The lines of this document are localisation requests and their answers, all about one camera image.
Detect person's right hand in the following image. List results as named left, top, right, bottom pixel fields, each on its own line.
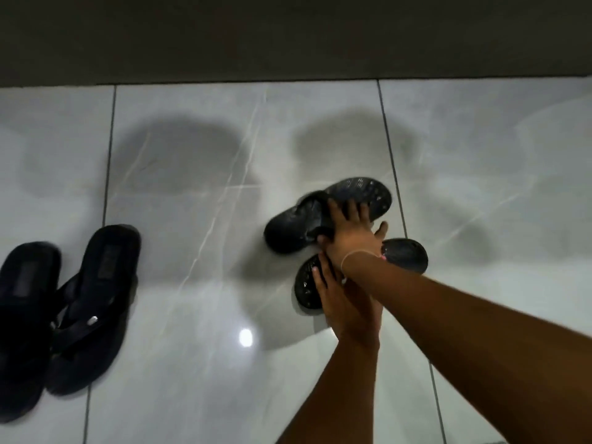
left=317, top=198, right=389, bottom=274

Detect person's left hand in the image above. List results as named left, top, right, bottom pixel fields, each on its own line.
left=312, top=253, right=384, bottom=348

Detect black dotted slipper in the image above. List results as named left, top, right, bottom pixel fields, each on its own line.
left=294, top=238, right=429, bottom=311
left=264, top=177, right=393, bottom=255

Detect person's right forearm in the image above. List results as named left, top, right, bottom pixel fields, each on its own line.
left=341, top=251, right=592, bottom=444

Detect person's left forearm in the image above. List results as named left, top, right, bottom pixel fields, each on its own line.
left=276, top=338, right=383, bottom=444

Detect black flip-flop sandal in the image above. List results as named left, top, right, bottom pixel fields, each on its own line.
left=45, top=224, right=142, bottom=397
left=0, top=241, right=63, bottom=424

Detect thin pink string bracelet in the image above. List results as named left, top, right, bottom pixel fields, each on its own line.
left=340, top=249, right=388, bottom=271

